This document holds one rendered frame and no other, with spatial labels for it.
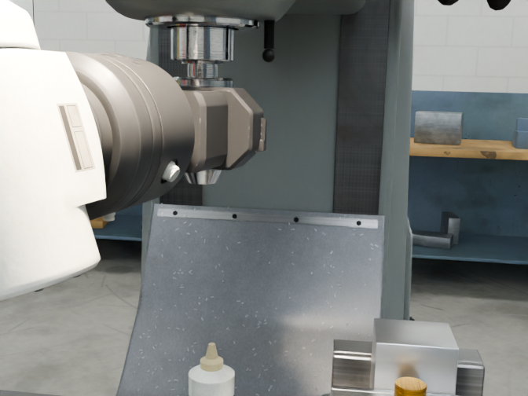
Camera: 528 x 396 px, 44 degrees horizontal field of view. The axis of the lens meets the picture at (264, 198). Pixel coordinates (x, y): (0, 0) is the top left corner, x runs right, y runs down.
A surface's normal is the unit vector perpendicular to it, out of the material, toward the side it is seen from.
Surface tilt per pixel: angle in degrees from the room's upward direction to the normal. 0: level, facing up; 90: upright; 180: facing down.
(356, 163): 90
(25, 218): 76
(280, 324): 50
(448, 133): 90
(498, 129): 90
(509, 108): 90
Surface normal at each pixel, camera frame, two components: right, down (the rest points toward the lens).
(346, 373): -0.13, 0.18
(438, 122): -0.35, 0.16
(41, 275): 0.51, -0.07
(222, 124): 0.95, 0.08
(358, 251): -0.13, -0.28
